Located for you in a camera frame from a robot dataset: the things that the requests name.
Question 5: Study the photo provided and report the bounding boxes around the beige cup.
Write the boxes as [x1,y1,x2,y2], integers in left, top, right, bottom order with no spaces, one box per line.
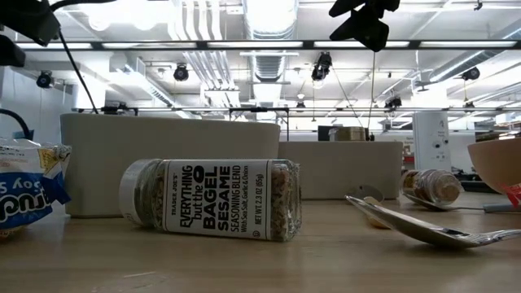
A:
[335,126,367,142]

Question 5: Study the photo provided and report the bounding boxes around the blue white snack bag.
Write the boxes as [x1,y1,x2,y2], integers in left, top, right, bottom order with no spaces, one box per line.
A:
[0,137,73,239]

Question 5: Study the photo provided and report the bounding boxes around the light grey plastic bin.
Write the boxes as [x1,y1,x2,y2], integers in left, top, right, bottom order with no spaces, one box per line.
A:
[278,140,404,200]
[59,112,282,219]

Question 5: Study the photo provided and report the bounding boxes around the small glass spice jar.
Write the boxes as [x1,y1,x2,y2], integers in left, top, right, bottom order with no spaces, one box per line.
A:
[399,168,465,207]

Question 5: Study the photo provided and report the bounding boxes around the red yellow ramen packet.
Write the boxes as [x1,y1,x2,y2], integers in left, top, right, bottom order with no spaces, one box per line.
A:
[498,181,521,209]

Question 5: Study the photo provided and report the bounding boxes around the spoon with light blue handle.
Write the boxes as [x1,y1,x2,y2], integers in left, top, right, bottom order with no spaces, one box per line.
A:
[402,191,521,215]

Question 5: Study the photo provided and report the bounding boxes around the black overhead light bar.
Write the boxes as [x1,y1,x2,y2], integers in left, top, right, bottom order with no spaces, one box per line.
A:
[0,39,521,51]

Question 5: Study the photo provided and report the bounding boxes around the dark background monitor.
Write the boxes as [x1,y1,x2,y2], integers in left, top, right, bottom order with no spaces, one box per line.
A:
[317,125,338,142]

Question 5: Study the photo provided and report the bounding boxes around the white pillar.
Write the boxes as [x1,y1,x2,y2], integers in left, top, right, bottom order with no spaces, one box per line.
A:
[412,111,453,173]

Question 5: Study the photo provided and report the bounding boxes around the red background boxes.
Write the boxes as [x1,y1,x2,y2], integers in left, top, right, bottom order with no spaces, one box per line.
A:
[402,144,414,170]

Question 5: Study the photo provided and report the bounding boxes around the all-metal spoon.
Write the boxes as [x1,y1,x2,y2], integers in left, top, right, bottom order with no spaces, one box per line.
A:
[345,195,521,249]

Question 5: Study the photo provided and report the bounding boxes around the bagel sesame seasoning jar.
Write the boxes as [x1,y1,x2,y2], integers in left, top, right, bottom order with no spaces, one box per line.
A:
[117,157,303,243]

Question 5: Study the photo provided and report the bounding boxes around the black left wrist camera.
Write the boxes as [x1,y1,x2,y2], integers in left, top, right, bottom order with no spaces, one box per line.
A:
[0,0,62,48]

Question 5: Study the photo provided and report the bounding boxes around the thin hanging cable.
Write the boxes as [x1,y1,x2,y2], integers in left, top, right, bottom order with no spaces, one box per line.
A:
[367,50,376,130]

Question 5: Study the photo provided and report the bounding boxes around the silver ventilation duct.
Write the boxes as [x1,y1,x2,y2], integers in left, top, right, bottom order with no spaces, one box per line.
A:
[243,0,300,82]

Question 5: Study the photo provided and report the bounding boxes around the black background frame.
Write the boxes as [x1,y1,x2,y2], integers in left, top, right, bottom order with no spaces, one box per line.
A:
[72,105,521,135]

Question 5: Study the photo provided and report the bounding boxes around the black aluminium table frame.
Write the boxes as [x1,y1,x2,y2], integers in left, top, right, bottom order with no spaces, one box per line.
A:
[451,178,500,193]

